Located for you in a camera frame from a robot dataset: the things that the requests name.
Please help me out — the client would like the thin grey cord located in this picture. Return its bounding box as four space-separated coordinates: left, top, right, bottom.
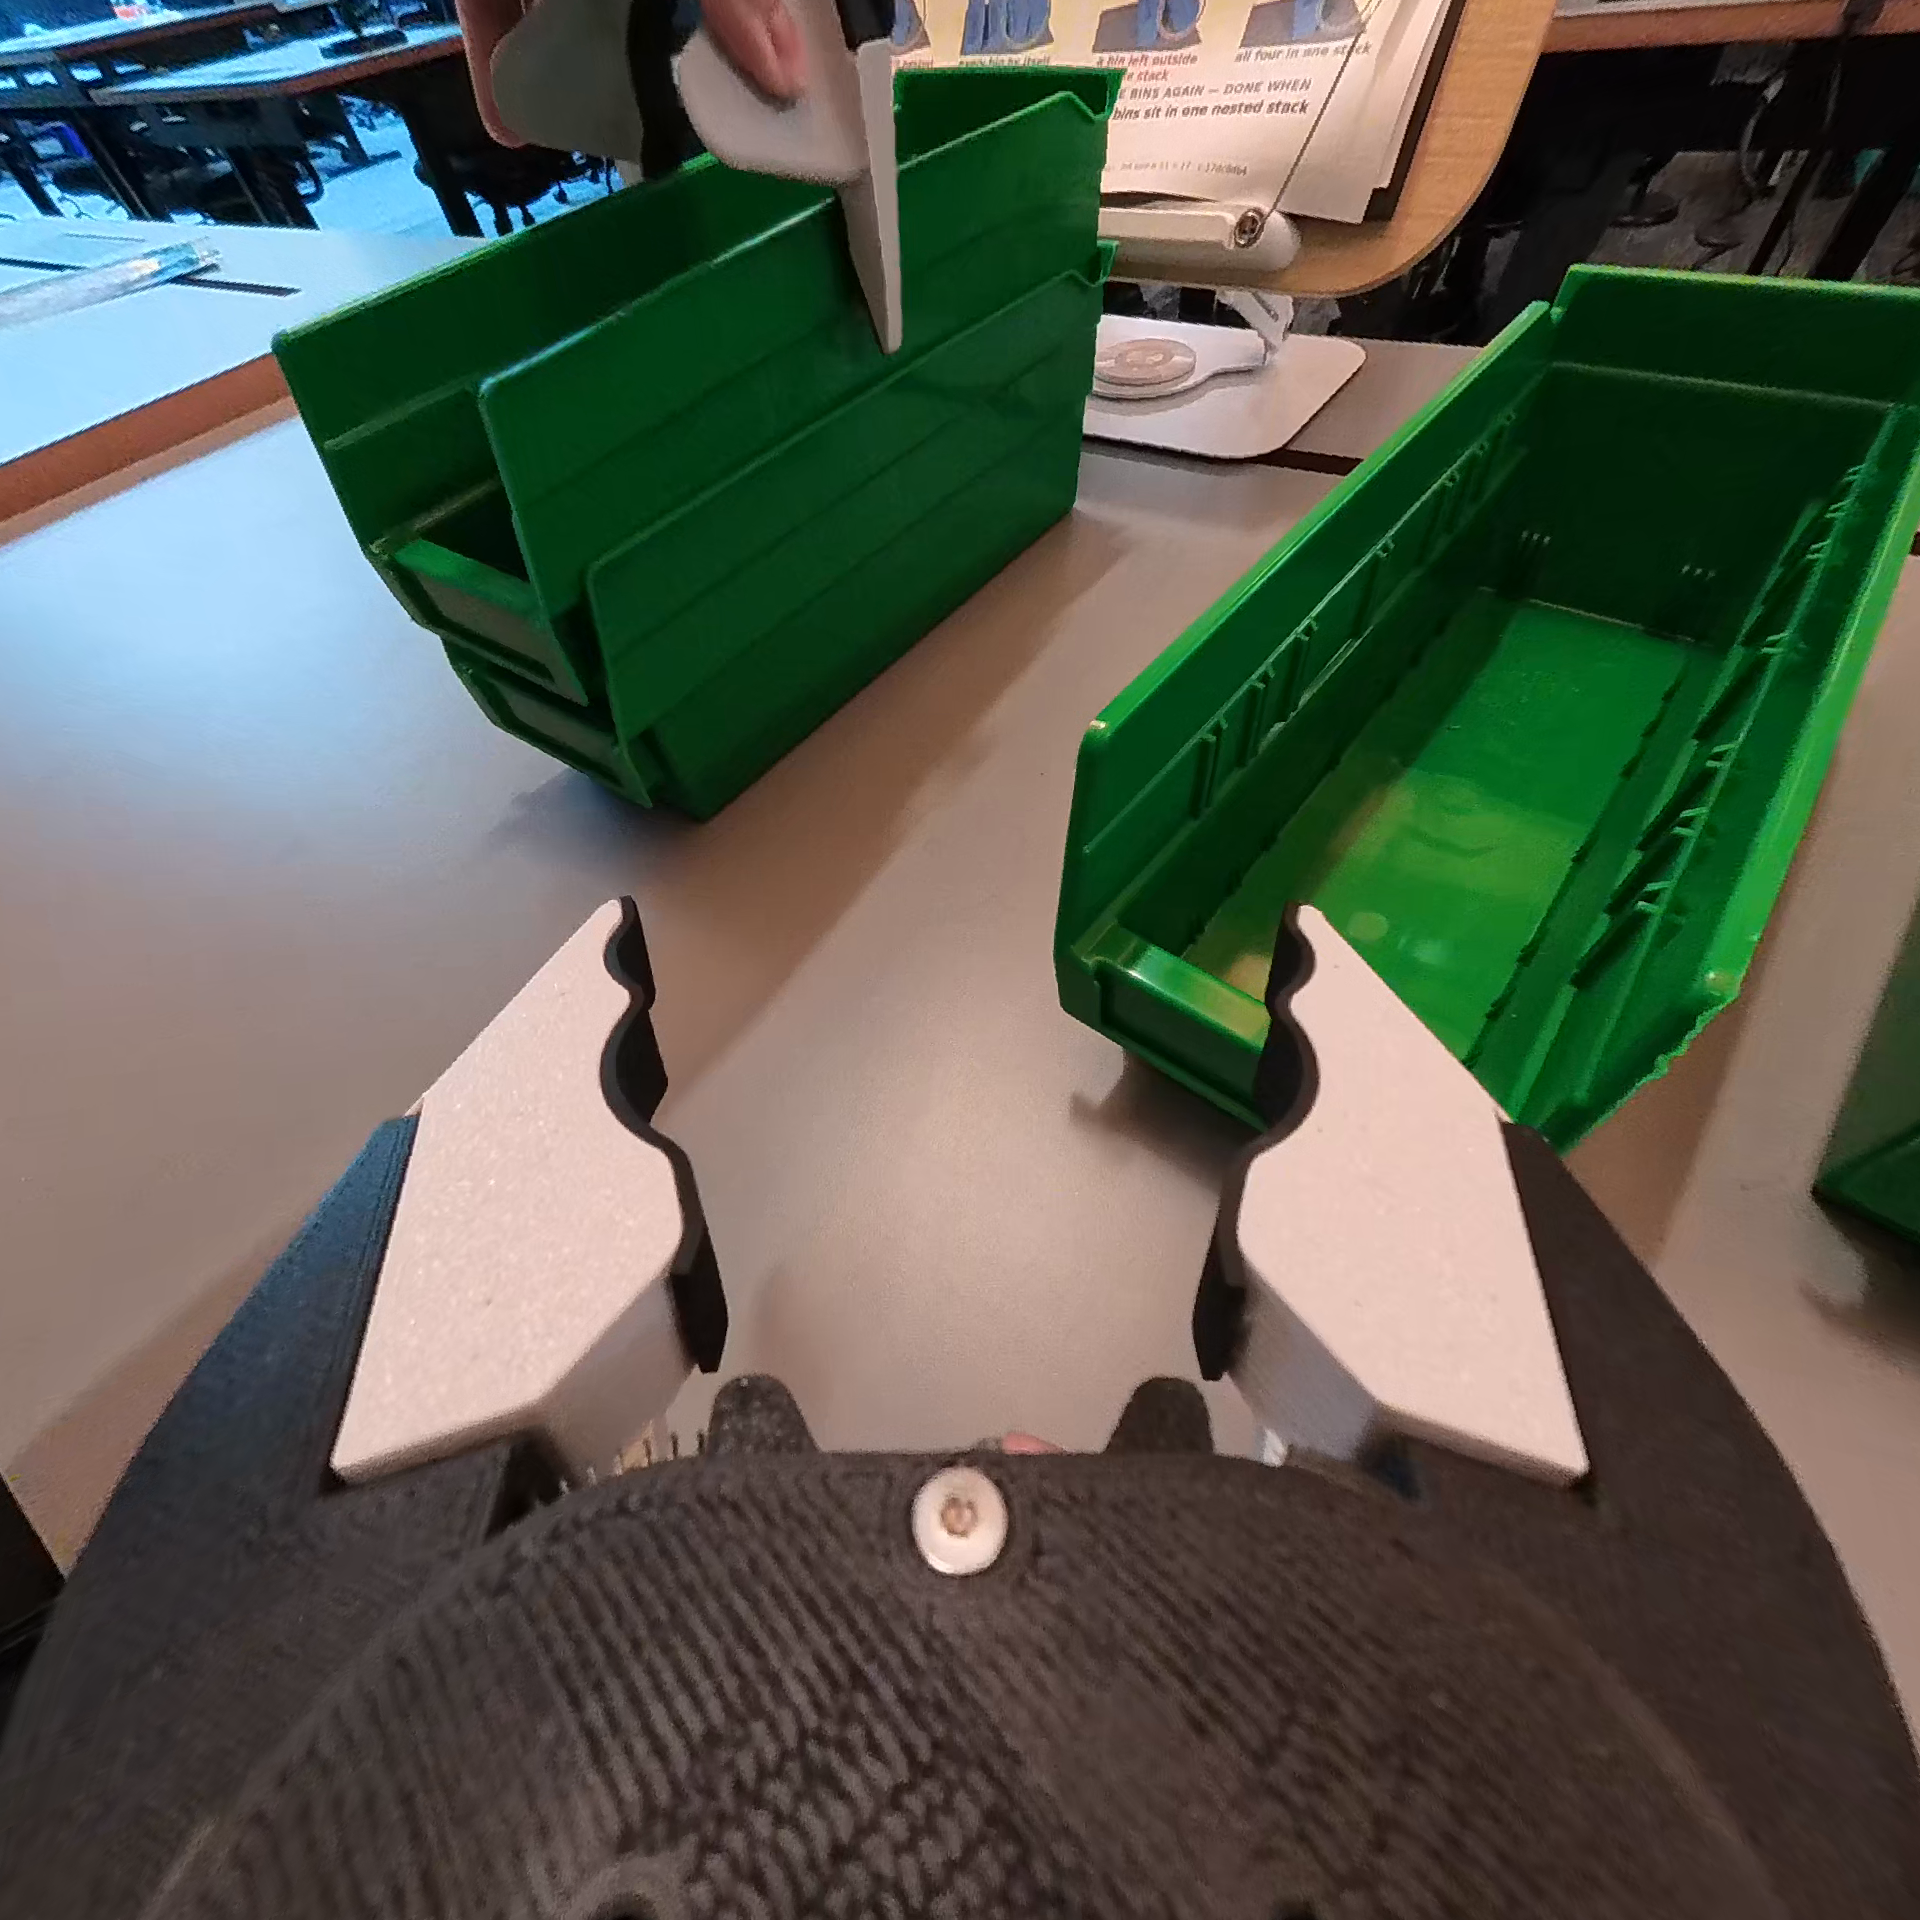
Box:
1242 0 1382 234

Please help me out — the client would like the printed instruction sheet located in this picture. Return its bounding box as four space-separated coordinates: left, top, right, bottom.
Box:
900 0 1464 228

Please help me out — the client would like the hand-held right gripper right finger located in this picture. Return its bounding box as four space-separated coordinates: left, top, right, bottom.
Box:
1191 903 1592 1490

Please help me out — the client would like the white clip bar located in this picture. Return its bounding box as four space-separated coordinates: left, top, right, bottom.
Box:
1101 202 1303 276

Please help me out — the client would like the clear plastic strip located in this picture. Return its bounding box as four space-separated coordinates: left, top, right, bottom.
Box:
0 236 229 328

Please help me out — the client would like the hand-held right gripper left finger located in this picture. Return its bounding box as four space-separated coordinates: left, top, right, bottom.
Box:
323 895 732 1490

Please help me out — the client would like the wooden instruction board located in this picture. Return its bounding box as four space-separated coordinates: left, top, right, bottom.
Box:
1101 0 1557 302

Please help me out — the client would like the green plastic bin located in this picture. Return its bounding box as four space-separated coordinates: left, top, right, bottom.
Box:
450 240 1119 821
272 65 1115 707
1811 959 1920 1249
1053 262 1920 1154

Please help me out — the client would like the grey side desk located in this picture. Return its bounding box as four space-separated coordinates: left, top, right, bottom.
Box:
0 216 504 524

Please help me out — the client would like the person's left hand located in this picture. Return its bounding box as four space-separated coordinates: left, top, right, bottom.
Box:
454 0 808 148

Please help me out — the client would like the background wooden table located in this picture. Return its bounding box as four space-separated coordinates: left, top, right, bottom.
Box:
1543 0 1920 54

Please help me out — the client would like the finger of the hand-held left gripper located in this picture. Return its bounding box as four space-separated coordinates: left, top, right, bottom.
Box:
831 0 911 358

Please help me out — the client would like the white stand base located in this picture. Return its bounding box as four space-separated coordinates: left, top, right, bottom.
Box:
1081 284 1368 459

